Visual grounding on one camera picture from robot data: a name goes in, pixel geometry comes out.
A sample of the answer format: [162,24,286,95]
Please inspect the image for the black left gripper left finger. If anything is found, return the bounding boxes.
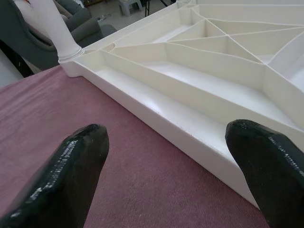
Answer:
[0,123,110,228]

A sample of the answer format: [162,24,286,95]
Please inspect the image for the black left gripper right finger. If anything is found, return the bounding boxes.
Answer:
[224,119,304,228]

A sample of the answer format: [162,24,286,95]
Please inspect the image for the white plastic children table top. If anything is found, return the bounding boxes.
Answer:
[58,0,304,209]

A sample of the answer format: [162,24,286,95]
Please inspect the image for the white plastic table leg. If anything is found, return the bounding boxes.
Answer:
[19,0,83,64]

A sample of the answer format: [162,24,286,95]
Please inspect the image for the maroon table cloth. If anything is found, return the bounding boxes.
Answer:
[0,64,271,228]

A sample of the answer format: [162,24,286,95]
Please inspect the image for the dark grey armchair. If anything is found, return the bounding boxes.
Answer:
[0,0,104,73]

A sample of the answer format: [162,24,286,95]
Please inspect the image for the dark grey ottoman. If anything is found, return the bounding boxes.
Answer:
[101,24,117,38]

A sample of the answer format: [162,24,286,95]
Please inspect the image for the grey plastic step stool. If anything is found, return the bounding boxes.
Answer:
[118,0,144,16]

